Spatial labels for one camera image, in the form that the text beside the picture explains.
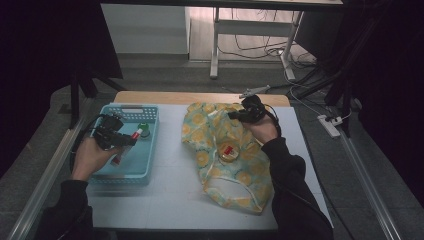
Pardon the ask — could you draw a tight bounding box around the round orange snack packet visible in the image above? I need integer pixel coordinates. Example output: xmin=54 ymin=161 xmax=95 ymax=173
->
xmin=218 ymin=141 xmax=241 ymax=163

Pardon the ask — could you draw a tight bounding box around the white cable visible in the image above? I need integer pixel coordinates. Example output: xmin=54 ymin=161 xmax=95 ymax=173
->
xmin=283 ymin=59 xmax=353 ymax=122

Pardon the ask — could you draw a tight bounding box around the aluminium rail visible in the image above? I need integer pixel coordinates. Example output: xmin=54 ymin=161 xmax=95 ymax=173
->
xmin=337 ymin=128 xmax=403 ymax=240
xmin=6 ymin=98 xmax=93 ymax=240

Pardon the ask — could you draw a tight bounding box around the blue plastic basket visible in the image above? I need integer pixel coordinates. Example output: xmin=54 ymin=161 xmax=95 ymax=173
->
xmin=87 ymin=103 xmax=160 ymax=187

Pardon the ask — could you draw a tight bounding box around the hand-held gripper cable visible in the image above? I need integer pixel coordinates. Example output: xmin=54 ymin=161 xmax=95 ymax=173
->
xmin=68 ymin=114 xmax=103 ymax=171
xmin=264 ymin=104 xmax=283 ymax=138

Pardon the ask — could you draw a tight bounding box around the black stand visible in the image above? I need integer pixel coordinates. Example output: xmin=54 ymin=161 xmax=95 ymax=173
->
xmin=293 ymin=0 xmax=394 ymax=138
xmin=68 ymin=66 xmax=127 ymax=130

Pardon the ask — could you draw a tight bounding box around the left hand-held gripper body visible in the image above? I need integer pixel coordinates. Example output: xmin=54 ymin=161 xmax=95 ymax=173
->
xmin=92 ymin=114 xmax=130 ymax=151

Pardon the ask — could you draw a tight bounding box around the right hand-held gripper cable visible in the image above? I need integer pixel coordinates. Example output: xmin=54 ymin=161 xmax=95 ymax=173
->
xmin=264 ymin=104 xmax=283 ymax=138

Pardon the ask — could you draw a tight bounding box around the white tube with red cap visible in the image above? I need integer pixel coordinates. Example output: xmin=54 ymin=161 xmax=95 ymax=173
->
xmin=110 ymin=128 xmax=144 ymax=167

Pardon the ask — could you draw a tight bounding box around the white desk frame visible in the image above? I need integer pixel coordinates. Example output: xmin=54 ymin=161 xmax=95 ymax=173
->
xmin=209 ymin=6 xmax=305 ymax=81

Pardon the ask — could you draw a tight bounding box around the white table mat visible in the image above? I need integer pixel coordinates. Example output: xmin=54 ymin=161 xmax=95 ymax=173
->
xmin=87 ymin=103 xmax=334 ymax=231

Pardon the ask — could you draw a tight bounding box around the person's right hand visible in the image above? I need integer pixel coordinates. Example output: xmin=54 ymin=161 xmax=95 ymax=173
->
xmin=241 ymin=113 xmax=280 ymax=145

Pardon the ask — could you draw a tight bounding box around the black curtain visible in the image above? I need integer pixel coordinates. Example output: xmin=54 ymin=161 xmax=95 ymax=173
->
xmin=294 ymin=0 xmax=424 ymax=208
xmin=0 ymin=0 xmax=124 ymax=176

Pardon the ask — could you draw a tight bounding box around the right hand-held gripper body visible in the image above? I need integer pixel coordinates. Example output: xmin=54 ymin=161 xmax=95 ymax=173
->
xmin=239 ymin=85 xmax=271 ymax=124

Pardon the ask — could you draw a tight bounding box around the white power strip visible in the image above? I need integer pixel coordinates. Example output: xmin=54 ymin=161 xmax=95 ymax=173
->
xmin=317 ymin=114 xmax=344 ymax=139

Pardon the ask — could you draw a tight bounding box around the small green cup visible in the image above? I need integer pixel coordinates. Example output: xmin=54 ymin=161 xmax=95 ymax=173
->
xmin=137 ymin=122 xmax=151 ymax=139

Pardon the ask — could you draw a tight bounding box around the person's left hand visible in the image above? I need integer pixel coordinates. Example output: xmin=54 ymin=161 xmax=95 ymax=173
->
xmin=71 ymin=136 xmax=120 ymax=183

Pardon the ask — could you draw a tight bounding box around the black floor cable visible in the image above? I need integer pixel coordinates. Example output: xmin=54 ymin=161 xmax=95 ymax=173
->
xmin=264 ymin=66 xmax=323 ymax=95

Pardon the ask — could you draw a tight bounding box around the left hand-held gripper cable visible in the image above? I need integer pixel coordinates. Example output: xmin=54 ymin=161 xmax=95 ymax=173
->
xmin=68 ymin=114 xmax=103 ymax=171

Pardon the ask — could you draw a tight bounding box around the lemon print cloth bag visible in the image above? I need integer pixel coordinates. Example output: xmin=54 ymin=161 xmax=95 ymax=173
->
xmin=181 ymin=101 xmax=276 ymax=214

